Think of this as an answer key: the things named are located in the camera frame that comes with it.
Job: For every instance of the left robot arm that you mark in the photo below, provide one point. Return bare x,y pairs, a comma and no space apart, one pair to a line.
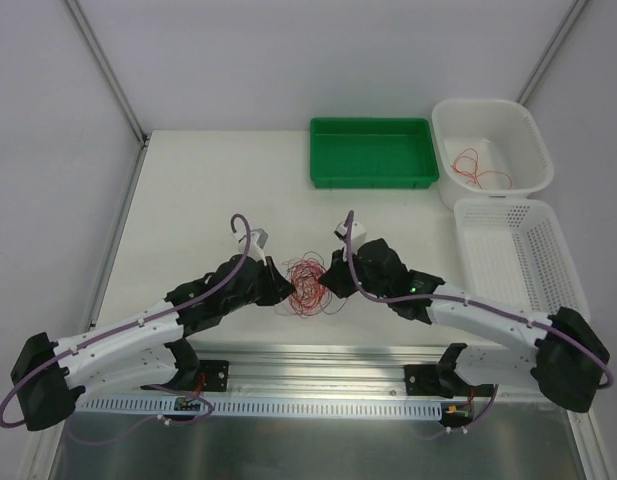
51,378

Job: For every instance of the white solid plastic basket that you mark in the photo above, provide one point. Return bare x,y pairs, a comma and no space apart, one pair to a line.
488,148

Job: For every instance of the green plastic tray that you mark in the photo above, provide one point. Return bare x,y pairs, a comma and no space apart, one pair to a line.
371,153

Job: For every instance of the left aluminium frame post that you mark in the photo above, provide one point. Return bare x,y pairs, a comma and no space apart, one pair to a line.
88,35

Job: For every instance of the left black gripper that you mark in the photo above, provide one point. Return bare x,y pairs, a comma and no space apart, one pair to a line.
267,280

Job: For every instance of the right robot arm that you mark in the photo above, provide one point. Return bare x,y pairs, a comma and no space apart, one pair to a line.
557,354

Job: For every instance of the aluminium frame post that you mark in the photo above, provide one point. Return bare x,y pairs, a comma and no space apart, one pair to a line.
88,35
564,29

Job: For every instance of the right aluminium frame post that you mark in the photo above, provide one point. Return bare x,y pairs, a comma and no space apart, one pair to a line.
564,29

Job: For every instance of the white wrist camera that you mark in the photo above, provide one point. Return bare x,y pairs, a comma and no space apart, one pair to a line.
254,242
353,236

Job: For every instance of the aluminium mounting rail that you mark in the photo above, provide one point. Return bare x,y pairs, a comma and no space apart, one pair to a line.
268,370

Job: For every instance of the white slotted cable duct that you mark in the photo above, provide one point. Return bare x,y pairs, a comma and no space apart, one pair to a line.
391,409

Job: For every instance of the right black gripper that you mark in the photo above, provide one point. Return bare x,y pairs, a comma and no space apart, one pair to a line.
349,273

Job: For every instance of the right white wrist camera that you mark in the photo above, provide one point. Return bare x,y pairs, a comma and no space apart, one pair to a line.
353,236

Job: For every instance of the white perforated plastic basket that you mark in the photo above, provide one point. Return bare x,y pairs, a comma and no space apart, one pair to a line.
513,252

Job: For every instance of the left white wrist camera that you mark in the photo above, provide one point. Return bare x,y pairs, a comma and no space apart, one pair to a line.
254,242

